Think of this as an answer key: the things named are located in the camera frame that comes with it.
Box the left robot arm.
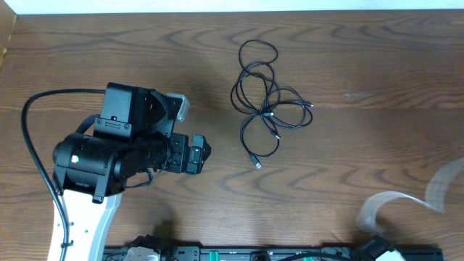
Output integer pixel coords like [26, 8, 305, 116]
[48, 83, 211, 260]

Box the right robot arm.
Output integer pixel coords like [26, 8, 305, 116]
[352, 236, 405, 261]

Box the black usb cable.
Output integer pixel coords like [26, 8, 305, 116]
[230, 38, 315, 170]

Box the wooden side panel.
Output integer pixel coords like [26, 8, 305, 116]
[0, 0, 17, 65]

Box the white usb cable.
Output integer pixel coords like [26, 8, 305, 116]
[355, 156, 464, 233]

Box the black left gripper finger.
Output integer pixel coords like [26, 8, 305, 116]
[191, 134, 211, 165]
[149, 89, 181, 136]

